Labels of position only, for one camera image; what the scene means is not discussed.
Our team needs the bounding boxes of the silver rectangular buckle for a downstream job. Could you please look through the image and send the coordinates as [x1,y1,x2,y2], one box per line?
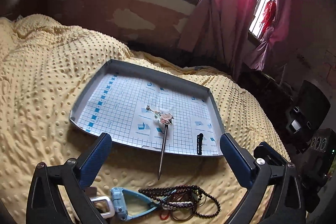
[90,196,115,219]

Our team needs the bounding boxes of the blue watch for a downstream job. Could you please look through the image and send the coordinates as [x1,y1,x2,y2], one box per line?
[110,187,159,221]

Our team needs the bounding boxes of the black bead necklace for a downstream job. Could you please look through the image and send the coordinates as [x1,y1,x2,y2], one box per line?
[138,184,221,220]

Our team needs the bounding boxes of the small black hair clip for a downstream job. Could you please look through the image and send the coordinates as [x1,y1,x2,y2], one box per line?
[197,133,204,155]

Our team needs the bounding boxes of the white bead bracelet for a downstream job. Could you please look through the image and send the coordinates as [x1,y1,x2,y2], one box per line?
[161,200,195,210]

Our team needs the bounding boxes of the flower hairpin stick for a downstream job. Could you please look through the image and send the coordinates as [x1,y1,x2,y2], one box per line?
[146,105,174,180]

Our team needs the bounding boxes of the black speaker box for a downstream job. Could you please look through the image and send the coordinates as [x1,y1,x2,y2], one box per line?
[285,80,335,181]

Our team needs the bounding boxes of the dark side cabinet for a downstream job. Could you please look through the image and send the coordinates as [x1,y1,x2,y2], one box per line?
[238,64,301,144]

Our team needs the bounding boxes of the thin metal bangles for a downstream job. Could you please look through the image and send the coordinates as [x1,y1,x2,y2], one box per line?
[170,193,207,222]

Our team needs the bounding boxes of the grey cardboard tray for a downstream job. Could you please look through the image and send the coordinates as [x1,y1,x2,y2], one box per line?
[70,60,224,156]

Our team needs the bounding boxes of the cream dotted bed blanket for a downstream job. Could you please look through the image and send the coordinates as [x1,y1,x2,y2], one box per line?
[1,14,288,223]

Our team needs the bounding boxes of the pink curtain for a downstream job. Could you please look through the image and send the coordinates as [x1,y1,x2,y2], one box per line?
[178,0,302,79]

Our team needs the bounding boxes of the red string bracelet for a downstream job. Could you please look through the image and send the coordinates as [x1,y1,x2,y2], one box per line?
[158,208,172,221]

